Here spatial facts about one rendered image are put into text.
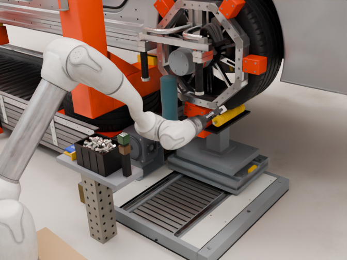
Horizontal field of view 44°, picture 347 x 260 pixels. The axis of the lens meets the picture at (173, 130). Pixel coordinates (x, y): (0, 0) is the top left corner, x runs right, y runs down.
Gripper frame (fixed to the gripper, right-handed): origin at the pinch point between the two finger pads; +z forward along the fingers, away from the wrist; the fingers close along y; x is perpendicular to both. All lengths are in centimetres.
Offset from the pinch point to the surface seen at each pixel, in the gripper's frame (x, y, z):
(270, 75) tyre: 0.7, 14.8, 30.4
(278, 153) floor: -40, -50, 83
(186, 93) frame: 20.2, -22.2, 11.5
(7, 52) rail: 193, -237, 62
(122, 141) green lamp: 11, -10, -52
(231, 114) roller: -3.1, -12.7, 20.6
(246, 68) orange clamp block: 8.3, 19.9, 9.1
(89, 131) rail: 38, -75, -19
